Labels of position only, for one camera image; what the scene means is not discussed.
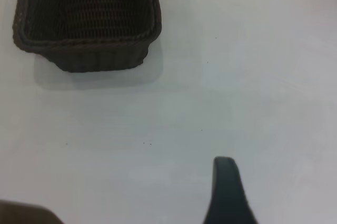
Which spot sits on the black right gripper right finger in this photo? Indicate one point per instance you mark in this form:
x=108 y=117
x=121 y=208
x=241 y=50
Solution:
x=226 y=195

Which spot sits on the dark brown woven basket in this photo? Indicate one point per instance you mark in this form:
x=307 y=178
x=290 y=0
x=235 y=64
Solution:
x=89 y=10

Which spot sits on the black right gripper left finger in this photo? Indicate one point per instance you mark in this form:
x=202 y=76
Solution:
x=21 y=213

